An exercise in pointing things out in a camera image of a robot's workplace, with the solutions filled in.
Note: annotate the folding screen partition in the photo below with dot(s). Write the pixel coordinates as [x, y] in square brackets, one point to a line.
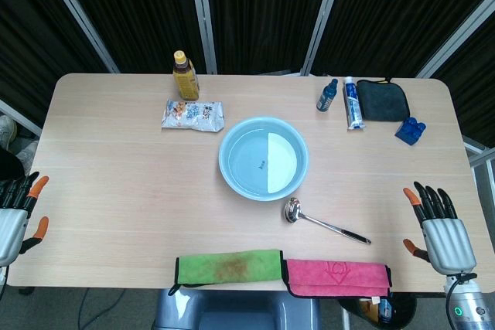
[247, 17]

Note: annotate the white blue toothpaste tube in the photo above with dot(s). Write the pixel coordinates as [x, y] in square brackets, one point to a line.
[352, 104]

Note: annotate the pink cloth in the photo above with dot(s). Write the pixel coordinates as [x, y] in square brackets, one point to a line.
[336, 274]

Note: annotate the green cloth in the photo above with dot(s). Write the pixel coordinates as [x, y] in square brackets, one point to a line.
[228, 266]

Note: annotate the white shoe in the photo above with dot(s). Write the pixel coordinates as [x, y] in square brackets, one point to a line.
[7, 129]

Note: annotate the small blue spray bottle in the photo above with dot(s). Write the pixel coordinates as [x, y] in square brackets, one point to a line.
[326, 96]

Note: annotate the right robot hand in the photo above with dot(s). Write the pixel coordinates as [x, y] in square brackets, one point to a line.
[444, 237]

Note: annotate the white snack bag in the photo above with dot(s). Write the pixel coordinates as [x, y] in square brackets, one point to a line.
[193, 115]

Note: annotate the blue toy block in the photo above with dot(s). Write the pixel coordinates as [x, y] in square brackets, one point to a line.
[410, 131]

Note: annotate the light blue basin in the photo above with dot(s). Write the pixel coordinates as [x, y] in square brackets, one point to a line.
[263, 158]

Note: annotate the dark grey cloth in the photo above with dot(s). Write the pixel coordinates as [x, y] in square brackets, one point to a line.
[383, 100]

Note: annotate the metal ladle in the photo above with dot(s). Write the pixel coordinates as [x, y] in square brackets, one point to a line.
[309, 218]

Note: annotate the yellow tea bottle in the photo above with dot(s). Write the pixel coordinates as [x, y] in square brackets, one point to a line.
[185, 77]

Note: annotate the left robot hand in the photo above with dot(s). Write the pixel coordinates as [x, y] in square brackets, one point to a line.
[8, 225]

